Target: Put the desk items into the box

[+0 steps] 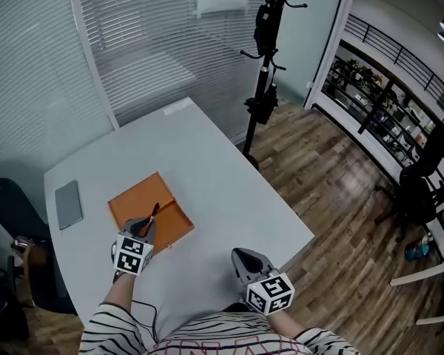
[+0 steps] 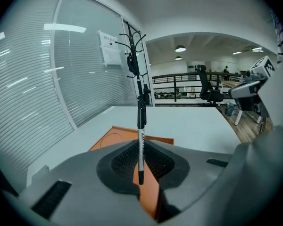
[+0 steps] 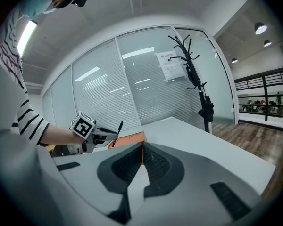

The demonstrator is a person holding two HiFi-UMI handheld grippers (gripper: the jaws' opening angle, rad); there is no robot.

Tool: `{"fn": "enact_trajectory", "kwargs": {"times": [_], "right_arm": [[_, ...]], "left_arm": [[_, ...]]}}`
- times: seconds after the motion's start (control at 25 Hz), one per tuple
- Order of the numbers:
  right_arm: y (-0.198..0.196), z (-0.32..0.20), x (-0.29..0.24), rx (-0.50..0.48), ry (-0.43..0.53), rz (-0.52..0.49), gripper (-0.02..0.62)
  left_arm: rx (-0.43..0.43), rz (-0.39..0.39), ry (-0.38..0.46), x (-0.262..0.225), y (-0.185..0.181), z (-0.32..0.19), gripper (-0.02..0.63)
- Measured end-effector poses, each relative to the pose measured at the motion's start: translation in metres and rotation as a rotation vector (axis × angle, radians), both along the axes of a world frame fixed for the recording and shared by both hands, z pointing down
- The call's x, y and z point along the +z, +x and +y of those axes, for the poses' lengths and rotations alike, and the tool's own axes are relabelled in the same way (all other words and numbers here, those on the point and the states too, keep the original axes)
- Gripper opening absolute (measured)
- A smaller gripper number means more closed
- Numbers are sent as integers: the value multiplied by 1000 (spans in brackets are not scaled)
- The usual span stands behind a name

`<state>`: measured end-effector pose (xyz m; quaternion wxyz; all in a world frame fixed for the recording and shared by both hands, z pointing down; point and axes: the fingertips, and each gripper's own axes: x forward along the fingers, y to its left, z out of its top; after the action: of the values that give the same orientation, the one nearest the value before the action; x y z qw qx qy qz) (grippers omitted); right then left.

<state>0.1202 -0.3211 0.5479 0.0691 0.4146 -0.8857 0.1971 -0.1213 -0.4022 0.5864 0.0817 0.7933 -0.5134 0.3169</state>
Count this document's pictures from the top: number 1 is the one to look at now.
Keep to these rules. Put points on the black hanging pouch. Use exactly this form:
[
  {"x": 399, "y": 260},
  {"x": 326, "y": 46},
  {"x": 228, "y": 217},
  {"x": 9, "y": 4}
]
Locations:
[{"x": 264, "y": 28}]

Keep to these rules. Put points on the white venetian blinds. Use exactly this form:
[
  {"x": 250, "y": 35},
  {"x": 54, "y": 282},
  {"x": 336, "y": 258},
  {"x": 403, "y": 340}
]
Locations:
[
  {"x": 33, "y": 69},
  {"x": 163, "y": 50}
]

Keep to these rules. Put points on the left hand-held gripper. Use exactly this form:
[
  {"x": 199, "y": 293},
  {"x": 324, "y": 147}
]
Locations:
[{"x": 133, "y": 255}]

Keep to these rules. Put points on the person's right forearm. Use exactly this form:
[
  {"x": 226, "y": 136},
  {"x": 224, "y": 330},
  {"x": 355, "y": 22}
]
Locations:
[{"x": 283, "y": 324}]

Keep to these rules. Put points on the black metal railing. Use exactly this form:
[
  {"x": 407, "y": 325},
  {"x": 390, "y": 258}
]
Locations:
[{"x": 392, "y": 46}]

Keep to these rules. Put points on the brown bag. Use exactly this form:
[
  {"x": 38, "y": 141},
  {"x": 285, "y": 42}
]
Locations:
[{"x": 35, "y": 257}]

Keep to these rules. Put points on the white table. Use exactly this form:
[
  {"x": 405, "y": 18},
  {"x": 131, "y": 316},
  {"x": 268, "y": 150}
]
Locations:
[{"x": 207, "y": 183}]

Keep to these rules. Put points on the orange box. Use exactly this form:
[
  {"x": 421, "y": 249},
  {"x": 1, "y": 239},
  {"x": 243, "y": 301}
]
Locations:
[{"x": 144, "y": 198}]

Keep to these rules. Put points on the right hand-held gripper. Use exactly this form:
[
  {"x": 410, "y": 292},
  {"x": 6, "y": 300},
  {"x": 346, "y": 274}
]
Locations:
[{"x": 270, "y": 294}]

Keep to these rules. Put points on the striped shirt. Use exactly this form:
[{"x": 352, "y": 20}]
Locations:
[{"x": 214, "y": 337}]

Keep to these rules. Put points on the black office chair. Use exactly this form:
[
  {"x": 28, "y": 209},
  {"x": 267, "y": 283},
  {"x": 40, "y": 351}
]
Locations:
[
  {"x": 26, "y": 202},
  {"x": 418, "y": 194}
]

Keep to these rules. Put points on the grey notebook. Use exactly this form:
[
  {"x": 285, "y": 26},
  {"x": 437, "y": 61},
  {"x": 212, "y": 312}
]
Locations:
[{"x": 69, "y": 205}]

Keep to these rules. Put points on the black coat rack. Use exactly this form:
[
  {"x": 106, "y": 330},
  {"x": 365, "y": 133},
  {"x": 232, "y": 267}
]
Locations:
[{"x": 259, "y": 98}]

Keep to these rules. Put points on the black bulky object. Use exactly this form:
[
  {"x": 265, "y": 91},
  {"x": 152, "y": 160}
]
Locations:
[{"x": 3, "y": 305}]

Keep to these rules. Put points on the black folded umbrella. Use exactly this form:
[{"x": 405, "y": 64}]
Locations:
[{"x": 264, "y": 104}]

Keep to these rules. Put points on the white table sticker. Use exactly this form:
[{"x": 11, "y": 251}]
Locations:
[{"x": 177, "y": 107}]

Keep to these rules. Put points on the teal bag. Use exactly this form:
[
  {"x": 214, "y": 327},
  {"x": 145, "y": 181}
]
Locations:
[{"x": 418, "y": 249}]

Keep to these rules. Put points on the wooden desk with white legs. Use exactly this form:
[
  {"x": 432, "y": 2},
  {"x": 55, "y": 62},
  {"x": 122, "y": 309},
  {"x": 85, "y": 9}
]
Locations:
[{"x": 418, "y": 277}]

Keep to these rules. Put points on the black pen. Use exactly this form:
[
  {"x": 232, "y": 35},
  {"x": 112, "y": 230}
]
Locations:
[{"x": 156, "y": 208}]

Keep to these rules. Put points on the white wall socket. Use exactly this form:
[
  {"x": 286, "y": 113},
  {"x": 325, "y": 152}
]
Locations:
[{"x": 309, "y": 84}]

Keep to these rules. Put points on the distant cluttered workstations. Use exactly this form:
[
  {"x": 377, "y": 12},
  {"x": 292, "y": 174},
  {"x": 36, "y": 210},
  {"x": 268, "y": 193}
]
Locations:
[{"x": 373, "y": 94}]

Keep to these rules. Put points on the person's left forearm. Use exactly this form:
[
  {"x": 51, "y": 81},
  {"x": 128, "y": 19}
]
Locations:
[{"x": 120, "y": 292}]

